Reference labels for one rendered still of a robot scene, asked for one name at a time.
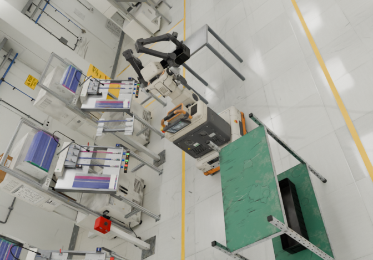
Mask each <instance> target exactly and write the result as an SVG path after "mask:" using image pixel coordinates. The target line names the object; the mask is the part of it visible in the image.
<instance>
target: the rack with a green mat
mask: <svg viewBox="0 0 373 260"><path fill-rule="evenodd" d="M249 118H251V119H252V120H253V121H254V122H255V123H256V124H258V127H257V128H255V129H253V130H252V131H250V132H248V133H247V134H245V135H243V136H242V137H240V138H238V139H236V140H235V141H233V142H231V143H230V144H228V145H227V146H225V147H223V148H222V149H221V148H219V147H218V146H216V145H215V144H214V143H213V142H211V141H210V140H207V141H206V144H207V145H209V146H210V147H211V148H212V149H214V150H215V151H216V152H218V153H219V165H220V178H221V191H222V198H223V211H224V224H225V238H226V246H224V245H222V244H220V243H219V242H217V241H212V242H211V246H212V247H214V248H216V249H218V250H220V251H221V252H223V253H225V254H227V255H229V256H231V257H232V258H234V259H236V260H249V259H247V258H245V257H243V256H241V255H240V254H238V252H241V251H243V250H245V249H248V248H250V247H252V246H255V245H257V244H259V243H262V242H265V241H267V240H269V239H271V240H272V244H273V250H274V256H275V260H337V259H336V256H335V252H334V249H333V246H332V243H331V239H330V236H329V233H328V230H327V226H326V223H325V220H324V217H323V214H322V210H321V207H320V204H319V200H318V197H317V194H316V191H315V187H314V184H313V181H312V178H311V174H310V171H311V172H312V173H313V174H314V175H315V176H316V177H317V178H319V179H320V180H321V181H322V182H323V183H326V182H327V179H325V178H324V177H323V176H322V175H320V174H319V173H318V172H317V171H316V170H315V169H314V168H313V167H312V166H310V165H309V164H308V163H307V162H306V161H305V160H304V159H303V158H302V157H301V156H299V155H298V154H297V153H296V152H295V151H294V150H293V149H292V148H291V147H290V146H288V145H287V144H286V143H285V142H284V141H282V139H281V138H279V137H278V136H277V135H276V134H275V133H274V132H273V131H271V130H270V129H269V128H268V127H267V126H266V125H265V124H264V123H263V122H262V121H260V120H259V119H258V118H257V117H256V116H255V115H254V114H253V113H250V114H249ZM268 134H269V135H270V136H271V137H272V138H273V139H274V140H275V141H277V142H278V143H279V144H280V145H281V146H282V147H283V148H284V149H286V150H287V151H288V152H289V153H291V154H292V155H293V157H295V158H296V159H297V160H298V161H299V162H301V163H300V164H298V165H296V166H294V167H292V168H290V169H288V170H286V171H284V172H282V173H280V174H278V175H276V170H275V165H274V160H273V156H272V152H271V147H270V143H269V138H268ZM285 178H288V179H289V180H290V181H291V182H292V183H294V184H295V188H296V192H297V195H298V199H299V203H300V207H301V211H302V214H303V218H304V222H305V227H306V230H307V233H308V237H309V241H308V240H306V239H305V238H303V237H302V236H300V235H299V234H297V233H296V232H295V231H293V230H292V229H291V228H289V227H288V223H287V220H286V215H285V210H284V205H283V201H282V198H281V193H280V188H279V183H278V182H279V181H281V180H283V179H285ZM283 233H286V234H287V235H289V236H290V237H292V238H293V239H295V240H296V241H298V242H299V243H301V244H302V245H303V246H305V247H306V248H307V249H305V250H303V251H300V252H297V253H294V254H290V253H289V252H287V251H284V250H283V248H282V244H281V239H280V235H281V234H283Z"/></svg>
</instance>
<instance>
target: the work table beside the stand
mask: <svg viewBox="0 0 373 260"><path fill-rule="evenodd" d="M208 31H209V32H210V33H211V34H212V35H213V36H214V37H215V38H216V39H217V40H218V41H219V42H220V43H221V44H222V45H223V46H224V47H225V48H226V49H227V50H228V51H229V52H230V53H231V54H232V55H233V56H234V57H236V59H237V60H238V61H239V62H241V63H242V62H243V60H242V59H241V58H240V57H239V56H238V55H237V54H236V53H235V52H234V51H233V50H232V49H231V48H230V47H229V46H228V45H227V44H226V43H225V42H224V41H223V40H222V39H221V38H220V37H219V36H218V35H217V34H216V33H215V32H214V31H213V30H212V29H211V28H210V27H209V26H208V25H207V24H205V25H204V26H202V27H201V28H200V29H198V30H197V31H196V32H195V33H194V34H192V35H191V36H190V37H189V38H187V39H186V40H185V41H183V43H184V44H185V45H186V46H187V47H188V48H189V49H190V57H191V56H192V55H194V54H195V53H196V52H198V51H199V50H201V49H202V48H203V47H204V46H207V47H208V48H209V49H210V50H211V51H212V52H213V53H214V54H215V55H216V56H217V57H218V58H219V59H220V60H221V61H222V62H223V63H224V64H225V65H226V66H227V67H229V68H230V69H231V70H232V71H233V72H234V73H235V74H236V75H237V76H238V77H239V78H240V79H241V80H242V81H244V80H245V77H243V76H242V75H241V74H240V73H239V72H238V71H237V70H236V69H235V68H234V67H233V66H232V65H231V64H230V63H229V62H228V61H227V60H226V59H225V58H224V57H223V56H222V55H221V54H220V53H219V52H218V51H217V50H216V49H214V48H213V47H212V46H211V45H210V44H209V43H208ZM182 66H183V67H184V68H185V69H187V70H188V71H189V72H190V73H192V74H193V75H194V76H195V77H196V78H197V79H198V80H200V81H201V82H202V83H203V84H204V85H205V86H208V83H207V82H206V81H205V80H204V79H203V78H201V77H200V76H199V75H198V74H197V73H196V72H195V71H194V70H192V69H191V68H190V67H189V66H188V65H186V64H185V63H183V64H182ZM180 83H181V84H182V85H183V86H185V87H186V88H187V89H188V90H192V91H193V92H194V93H196V95H197V96H198V97H199V99H200V100H201V101H202V102H204V103H205V104H206V105H207V104H208V103H209V102H208V101H207V100H206V99H205V98H203V97H202V96H201V95H200V94H199V93H197V92H196V91H195V90H194V89H193V88H192V87H190V86H189V85H188V84H187V86H186V85H185V84H183V83H182V82H180Z"/></svg>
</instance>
